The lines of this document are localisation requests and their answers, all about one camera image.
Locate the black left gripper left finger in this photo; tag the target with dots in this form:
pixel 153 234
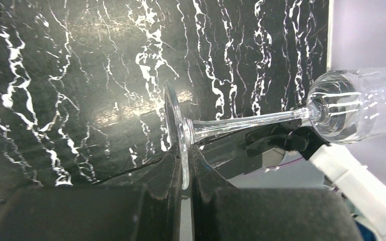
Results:
pixel 148 209

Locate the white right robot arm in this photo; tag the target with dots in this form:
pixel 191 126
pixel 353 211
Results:
pixel 364 190

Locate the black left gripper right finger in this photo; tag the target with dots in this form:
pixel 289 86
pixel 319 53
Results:
pixel 221 211

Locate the clear tumbler glass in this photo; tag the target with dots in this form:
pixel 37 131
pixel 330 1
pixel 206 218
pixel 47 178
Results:
pixel 343 106

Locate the black front mounting rail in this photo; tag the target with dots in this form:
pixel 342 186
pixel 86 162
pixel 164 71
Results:
pixel 137 147

